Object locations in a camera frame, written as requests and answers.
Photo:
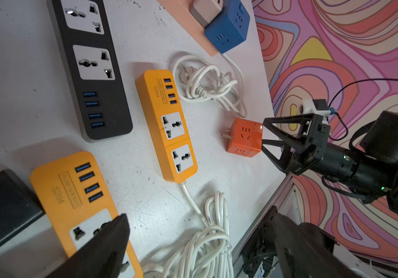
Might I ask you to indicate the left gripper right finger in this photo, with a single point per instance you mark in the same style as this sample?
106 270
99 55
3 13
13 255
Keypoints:
300 256

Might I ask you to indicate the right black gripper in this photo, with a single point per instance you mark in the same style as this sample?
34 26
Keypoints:
324 153

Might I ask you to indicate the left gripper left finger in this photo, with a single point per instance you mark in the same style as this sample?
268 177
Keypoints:
104 256

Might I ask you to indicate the orange cube socket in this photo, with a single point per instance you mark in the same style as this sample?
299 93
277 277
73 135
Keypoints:
245 138

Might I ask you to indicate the yellow power strip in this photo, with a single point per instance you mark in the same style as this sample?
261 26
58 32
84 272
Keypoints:
77 202

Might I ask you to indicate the black charger plug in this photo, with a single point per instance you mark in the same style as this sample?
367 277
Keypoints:
19 206

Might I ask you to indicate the blue cube socket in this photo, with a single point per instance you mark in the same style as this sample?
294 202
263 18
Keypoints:
230 28

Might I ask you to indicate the orange power strip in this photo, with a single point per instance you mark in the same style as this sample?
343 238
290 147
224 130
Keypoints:
167 125

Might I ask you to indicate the pink power strip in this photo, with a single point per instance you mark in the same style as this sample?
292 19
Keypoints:
179 10

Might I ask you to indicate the black power strip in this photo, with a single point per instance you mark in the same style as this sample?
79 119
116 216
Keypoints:
85 42

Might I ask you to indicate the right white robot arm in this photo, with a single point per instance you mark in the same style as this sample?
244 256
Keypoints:
369 172

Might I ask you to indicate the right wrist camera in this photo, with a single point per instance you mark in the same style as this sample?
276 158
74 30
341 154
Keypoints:
317 106

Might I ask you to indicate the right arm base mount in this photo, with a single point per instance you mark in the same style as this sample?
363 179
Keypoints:
259 256

